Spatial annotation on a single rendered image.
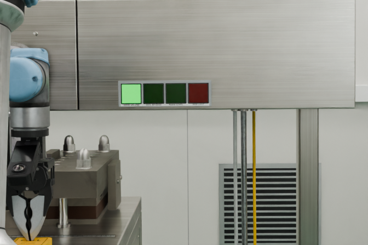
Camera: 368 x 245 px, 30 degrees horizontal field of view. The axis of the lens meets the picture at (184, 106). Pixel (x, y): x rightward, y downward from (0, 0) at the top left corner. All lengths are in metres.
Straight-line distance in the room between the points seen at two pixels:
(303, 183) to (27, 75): 1.09
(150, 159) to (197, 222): 0.48
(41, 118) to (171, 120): 2.90
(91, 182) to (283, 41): 0.67
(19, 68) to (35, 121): 0.16
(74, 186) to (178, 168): 2.72
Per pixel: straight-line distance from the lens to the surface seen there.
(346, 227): 4.37
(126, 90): 1.85
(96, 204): 1.58
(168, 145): 4.20
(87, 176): 1.52
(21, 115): 1.31
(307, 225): 2.08
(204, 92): 1.84
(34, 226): 1.35
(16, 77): 1.19
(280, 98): 1.86
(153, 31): 1.85
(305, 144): 2.04
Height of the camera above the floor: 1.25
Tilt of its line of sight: 3 degrees down
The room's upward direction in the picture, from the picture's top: 1 degrees counter-clockwise
